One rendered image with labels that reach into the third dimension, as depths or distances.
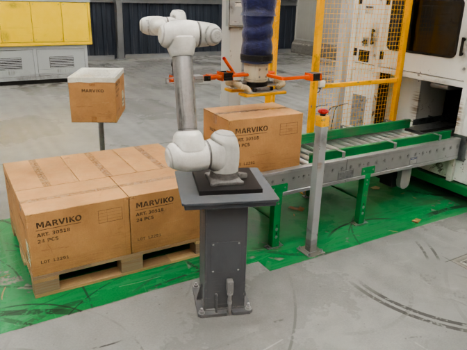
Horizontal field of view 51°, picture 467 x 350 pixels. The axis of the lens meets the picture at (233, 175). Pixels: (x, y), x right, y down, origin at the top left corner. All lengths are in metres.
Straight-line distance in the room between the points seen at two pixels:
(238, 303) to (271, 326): 0.24
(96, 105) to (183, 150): 2.16
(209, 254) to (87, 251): 0.81
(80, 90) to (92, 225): 1.76
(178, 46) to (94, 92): 2.11
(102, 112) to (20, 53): 5.91
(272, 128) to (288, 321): 1.32
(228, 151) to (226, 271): 0.69
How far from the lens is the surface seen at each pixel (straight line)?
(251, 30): 3.36
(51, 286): 3.19
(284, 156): 3.54
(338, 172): 3.73
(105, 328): 2.88
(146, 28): 3.05
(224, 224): 2.65
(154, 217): 3.19
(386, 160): 4.07
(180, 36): 2.50
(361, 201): 4.03
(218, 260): 2.74
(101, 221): 3.08
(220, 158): 2.53
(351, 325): 2.94
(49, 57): 10.40
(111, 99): 4.50
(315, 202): 3.42
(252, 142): 3.36
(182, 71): 2.50
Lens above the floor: 1.72
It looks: 20 degrees down
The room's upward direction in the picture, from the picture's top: 2 degrees clockwise
